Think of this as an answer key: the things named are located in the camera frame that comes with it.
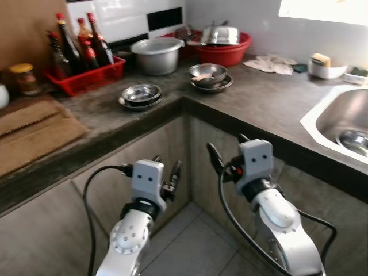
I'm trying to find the grey wood-grain base cabinet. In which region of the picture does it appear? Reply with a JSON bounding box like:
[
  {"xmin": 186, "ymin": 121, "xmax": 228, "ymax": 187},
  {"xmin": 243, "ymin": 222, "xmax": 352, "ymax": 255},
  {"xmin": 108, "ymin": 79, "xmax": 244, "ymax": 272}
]
[{"xmin": 0, "ymin": 112, "xmax": 368, "ymax": 276}]

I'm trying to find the yellow sponge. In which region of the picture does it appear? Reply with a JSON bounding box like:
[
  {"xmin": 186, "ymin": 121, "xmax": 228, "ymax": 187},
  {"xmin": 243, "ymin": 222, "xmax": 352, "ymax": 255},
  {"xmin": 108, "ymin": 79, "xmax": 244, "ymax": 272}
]
[{"xmin": 311, "ymin": 52, "xmax": 332, "ymax": 66}]

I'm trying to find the stainless steel plate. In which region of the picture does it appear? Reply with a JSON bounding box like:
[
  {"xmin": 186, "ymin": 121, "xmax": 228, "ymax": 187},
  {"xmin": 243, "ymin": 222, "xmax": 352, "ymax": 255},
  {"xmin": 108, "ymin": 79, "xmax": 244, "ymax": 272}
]
[{"xmin": 190, "ymin": 75, "xmax": 235, "ymax": 94}]

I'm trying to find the crumpled white cloth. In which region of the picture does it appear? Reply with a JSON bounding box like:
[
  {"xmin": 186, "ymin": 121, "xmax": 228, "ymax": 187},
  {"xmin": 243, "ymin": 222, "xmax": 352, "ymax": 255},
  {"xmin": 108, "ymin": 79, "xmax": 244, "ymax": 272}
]
[{"xmin": 242, "ymin": 54, "xmax": 299, "ymax": 76}]

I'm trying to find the aluminium cooking pot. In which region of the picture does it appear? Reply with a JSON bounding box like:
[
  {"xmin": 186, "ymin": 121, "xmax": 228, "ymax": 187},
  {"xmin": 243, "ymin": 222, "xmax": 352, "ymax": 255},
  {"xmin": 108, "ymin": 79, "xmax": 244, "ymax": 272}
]
[{"xmin": 130, "ymin": 37, "xmax": 185, "ymax": 77}]

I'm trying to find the tall dark sauce bottle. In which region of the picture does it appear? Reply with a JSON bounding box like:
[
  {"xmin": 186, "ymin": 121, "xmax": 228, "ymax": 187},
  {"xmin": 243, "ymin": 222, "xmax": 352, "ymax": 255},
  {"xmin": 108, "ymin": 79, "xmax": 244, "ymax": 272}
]
[{"xmin": 55, "ymin": 12, "xmax": 87, "ymax": 75}]

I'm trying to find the bright window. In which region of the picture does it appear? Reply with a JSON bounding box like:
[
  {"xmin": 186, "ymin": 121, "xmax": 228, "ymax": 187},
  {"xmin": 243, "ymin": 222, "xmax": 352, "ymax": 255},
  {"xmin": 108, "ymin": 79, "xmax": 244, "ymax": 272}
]
[{"xmin": 278, "ymin": 0, "xmax": 368, "ymax": 27}]

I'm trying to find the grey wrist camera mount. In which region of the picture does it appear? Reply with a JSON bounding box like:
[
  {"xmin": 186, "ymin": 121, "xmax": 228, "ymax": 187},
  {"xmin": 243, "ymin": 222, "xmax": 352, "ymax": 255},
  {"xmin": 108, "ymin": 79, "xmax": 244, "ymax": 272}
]
[
  {"xmin": 237, "ymin": 139, "xmax": 275, "ymax": 193},
  {"xmin": 131, "ymin": 160, "xmax": 168, "ymax": 212}
]

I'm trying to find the wooden chopstick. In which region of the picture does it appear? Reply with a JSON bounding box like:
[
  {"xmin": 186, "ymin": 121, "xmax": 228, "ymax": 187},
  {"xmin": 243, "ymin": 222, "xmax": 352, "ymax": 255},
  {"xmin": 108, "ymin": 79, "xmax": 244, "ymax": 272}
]
[{"xmin": 192, "ymin": 71, "xmax": 217, "ymax": 82}]

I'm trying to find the shiny steel pot lid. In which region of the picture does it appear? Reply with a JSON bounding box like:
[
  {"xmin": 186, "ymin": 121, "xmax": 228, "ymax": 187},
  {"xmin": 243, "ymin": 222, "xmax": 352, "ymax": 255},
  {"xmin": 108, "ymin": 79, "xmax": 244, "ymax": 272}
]
[{"xmin": 198, "ymin": 21, "xmax": 243, "ymax": 47}]

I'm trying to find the stainless steel bowl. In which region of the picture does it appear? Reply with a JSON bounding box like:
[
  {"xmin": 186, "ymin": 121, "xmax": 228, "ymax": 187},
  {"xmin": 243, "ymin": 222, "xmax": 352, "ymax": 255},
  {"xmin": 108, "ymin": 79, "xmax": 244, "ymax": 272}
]
[
  {"xmin": 122, "ymin": 83, "xmax": 163, "ymax": 106},
  {"xmin": 189, "ymin": 63, "xmax": 229, "ymax": 87},
  {"xmin": 336, "ymin": 129, "xmax": 368, "ymax": 158}
]

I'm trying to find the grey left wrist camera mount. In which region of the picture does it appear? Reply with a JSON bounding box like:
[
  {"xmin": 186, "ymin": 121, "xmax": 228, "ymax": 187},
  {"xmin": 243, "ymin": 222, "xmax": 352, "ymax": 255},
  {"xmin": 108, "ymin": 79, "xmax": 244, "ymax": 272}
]
[{"xmin": 131, "ymin": 160, "xmax": 168, "ymax": 212}]

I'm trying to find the amber glass bottle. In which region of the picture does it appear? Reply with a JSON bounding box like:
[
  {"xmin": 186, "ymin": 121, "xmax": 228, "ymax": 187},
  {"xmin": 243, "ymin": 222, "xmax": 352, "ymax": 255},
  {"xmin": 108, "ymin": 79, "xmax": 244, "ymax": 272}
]
[{"xmin": 76, "ymin": 17, "xmax": 93, "ymax": 44}]

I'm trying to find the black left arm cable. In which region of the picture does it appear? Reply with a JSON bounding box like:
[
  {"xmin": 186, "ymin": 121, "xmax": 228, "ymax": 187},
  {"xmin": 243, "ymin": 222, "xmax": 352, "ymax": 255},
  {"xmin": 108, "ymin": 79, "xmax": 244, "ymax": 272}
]
[{"xmin": 82, "ymin": 165, "xmax": 134, "ymax": 276}]

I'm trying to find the white ceramic bowl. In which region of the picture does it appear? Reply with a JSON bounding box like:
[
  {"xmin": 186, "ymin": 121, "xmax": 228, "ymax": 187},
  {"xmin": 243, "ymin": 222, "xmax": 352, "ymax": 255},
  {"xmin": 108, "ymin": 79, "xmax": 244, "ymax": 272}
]
[{"xmin": 308, "ymin": 55, "xmax": 348, "ymax": 80}]

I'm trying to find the small dark bowl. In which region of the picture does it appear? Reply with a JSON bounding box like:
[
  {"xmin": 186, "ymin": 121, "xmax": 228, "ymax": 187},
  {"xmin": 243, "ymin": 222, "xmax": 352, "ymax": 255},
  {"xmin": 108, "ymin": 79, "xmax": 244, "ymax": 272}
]
[{"xmin": 113, "ymin": 49, "xmax": 136, "ymax": 62}]

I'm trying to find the white ceramic lidded pot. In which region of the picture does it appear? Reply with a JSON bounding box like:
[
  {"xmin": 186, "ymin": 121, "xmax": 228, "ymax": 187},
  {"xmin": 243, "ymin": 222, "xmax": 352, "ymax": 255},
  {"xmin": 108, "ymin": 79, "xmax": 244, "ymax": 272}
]
[{"xmin": 0, "ymin": 83, "xmax": 11, "ymax": 110}]

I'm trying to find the red plastic basket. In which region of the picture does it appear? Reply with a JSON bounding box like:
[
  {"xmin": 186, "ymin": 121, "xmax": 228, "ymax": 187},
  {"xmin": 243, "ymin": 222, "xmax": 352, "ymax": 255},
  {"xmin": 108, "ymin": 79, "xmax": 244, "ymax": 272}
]
[{"xmin": 44, "ymin": 56, "xmax": 127, "ymax": 97}]

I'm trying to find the dark red-capped sauce bottle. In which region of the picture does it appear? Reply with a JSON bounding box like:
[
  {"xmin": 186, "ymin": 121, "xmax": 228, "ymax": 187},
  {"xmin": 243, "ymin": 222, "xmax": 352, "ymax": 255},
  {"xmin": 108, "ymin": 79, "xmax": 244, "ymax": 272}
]
[{"xmin": 86, "ymin": 12, "xmax": 114, "ymax": 66}]

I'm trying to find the brown cardboard wall sheet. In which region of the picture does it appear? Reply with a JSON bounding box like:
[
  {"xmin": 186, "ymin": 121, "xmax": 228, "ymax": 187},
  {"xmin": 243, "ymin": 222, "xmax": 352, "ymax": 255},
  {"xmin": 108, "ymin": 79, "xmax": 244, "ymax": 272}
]
[{"xmin": 0, "ymin": 0, "xmax": 70, "ymax": 73}]

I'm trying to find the red plastic basin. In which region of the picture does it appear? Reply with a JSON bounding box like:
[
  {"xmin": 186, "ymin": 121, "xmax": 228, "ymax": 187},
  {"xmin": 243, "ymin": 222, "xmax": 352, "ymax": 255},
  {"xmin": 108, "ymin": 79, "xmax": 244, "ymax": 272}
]
[{"xmin": 192, "ymin": 31, "xmax": 252, "ymax": 67}]

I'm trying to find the large corrugated cardboard mat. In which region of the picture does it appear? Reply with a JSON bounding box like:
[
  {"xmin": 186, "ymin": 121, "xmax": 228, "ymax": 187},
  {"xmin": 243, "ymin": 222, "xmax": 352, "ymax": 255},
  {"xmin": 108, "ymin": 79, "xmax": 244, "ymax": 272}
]
[{"xmin": 0, "ymin": 112, "xmax": 89, "ymax": 178}]

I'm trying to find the white soap dish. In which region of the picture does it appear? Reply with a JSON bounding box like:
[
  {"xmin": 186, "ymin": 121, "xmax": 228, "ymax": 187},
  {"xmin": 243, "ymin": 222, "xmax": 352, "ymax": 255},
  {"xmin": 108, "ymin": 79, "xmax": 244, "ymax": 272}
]
[{"xmin": 343, "ymin": 64, "xmax": 368, "ymax": 86}]

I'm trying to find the small corrugated cardboard piece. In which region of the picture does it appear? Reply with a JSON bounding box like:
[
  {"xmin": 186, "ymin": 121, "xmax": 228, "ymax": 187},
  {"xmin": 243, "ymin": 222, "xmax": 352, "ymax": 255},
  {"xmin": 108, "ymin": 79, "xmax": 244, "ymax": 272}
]
[{"xmin": 0, "ymin": 99, "xmax": 66, "ymax": 138}]

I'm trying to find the metal wire rack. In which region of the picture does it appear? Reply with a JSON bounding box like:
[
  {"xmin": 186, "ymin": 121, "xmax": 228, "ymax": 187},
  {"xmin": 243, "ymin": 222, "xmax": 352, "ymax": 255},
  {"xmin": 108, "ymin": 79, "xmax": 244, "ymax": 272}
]
[{"xmin": 175, "ymin": 25, "xmax": 200, "ymax": 41}]

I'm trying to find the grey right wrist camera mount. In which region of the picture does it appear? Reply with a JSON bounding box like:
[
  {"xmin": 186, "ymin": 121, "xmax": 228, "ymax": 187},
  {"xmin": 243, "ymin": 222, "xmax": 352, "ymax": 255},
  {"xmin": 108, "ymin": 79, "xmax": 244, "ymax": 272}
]
[{"xmin": 237, "ymin": 139, "xmax": 275, "ymax": 193}]

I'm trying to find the red plastic tray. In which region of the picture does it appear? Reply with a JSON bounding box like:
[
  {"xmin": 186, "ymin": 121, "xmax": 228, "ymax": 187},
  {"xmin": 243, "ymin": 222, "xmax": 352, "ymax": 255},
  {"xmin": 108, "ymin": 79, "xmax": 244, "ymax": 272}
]
[{"xmin": 161, "ymin": 29, "xmax": 200, "ymax": 59}]

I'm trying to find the small red-capped sauce bottle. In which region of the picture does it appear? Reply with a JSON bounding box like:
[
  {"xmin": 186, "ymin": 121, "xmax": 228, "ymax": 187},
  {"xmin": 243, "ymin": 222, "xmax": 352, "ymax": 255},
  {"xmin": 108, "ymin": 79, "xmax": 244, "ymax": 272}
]
[{"xmin": 82, "ymin": 37, "xmax": 99, "ymax": 69}]

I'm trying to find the stainless steel sink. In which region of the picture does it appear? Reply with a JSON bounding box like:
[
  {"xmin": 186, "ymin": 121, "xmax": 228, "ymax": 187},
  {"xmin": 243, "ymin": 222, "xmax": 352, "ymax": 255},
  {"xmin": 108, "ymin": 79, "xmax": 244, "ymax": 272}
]
[{"xmin": 300, "ymin": 85, "xmax": 368, "ymax": 174}]

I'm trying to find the glass jar with yellow lid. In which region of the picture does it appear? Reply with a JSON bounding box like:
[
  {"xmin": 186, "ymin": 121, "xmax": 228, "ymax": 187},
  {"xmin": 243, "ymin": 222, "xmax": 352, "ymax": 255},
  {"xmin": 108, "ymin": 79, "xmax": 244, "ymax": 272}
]
[{"xmin": 9, "ymin": 62, "xmax": 43, "ymax": 97}]

